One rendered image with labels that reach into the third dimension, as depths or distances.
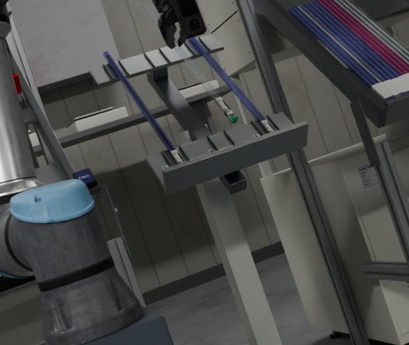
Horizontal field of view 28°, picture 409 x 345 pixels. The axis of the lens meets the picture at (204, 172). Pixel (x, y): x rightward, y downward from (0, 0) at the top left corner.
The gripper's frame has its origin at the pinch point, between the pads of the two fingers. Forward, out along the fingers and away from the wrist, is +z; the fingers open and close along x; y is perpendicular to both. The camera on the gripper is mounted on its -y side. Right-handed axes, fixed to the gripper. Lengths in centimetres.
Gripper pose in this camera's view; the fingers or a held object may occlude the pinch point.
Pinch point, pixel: (177, 45)
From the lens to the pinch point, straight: 190.2
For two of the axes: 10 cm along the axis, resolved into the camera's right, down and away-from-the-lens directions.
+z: -0.8, 5.6, 8.3
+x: -9.0, 3.1, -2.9
